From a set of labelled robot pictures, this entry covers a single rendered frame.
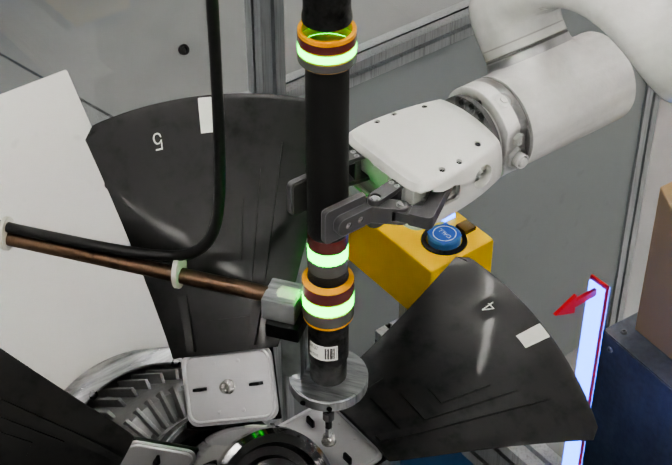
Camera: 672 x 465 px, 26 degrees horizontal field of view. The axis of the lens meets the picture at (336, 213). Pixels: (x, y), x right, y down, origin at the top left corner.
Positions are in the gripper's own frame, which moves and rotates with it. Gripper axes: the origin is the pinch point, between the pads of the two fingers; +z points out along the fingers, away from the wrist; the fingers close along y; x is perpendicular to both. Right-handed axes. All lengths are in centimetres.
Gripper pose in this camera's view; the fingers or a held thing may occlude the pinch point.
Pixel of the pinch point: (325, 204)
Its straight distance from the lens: 115.6
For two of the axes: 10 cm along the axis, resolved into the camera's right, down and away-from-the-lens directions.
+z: -7.9, 3.8, -4.8
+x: 0.1, -7.8, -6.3
